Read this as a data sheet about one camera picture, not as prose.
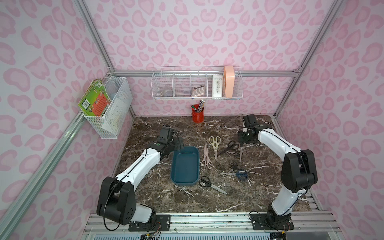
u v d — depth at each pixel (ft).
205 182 2.82
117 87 2.67
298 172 1.56
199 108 3.70
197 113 3.68
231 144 3.38
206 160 3.11
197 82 3.24
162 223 2.40
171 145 2.34
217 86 3.04
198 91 3.10
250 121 2.42
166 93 3.05
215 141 3.40
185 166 3.04
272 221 2.15
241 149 3.40
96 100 2.37
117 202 1.37
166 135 2.18
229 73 2.69
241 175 2.89
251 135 2.23
